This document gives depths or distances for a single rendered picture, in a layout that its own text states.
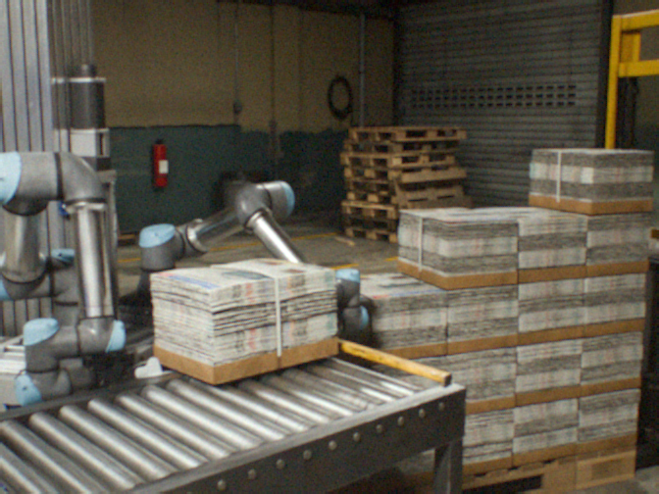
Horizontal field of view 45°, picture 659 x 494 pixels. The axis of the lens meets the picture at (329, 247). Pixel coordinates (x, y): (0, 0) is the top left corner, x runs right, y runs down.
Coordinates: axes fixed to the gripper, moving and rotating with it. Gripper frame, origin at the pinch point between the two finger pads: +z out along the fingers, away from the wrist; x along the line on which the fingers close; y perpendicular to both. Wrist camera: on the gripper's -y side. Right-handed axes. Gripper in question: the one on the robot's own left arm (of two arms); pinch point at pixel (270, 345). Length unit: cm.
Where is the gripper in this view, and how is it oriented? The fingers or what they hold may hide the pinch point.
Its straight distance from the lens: 226.4
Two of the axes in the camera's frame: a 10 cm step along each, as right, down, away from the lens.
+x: 6.6, 1.2, -7.4
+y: 0.0, -9.9, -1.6
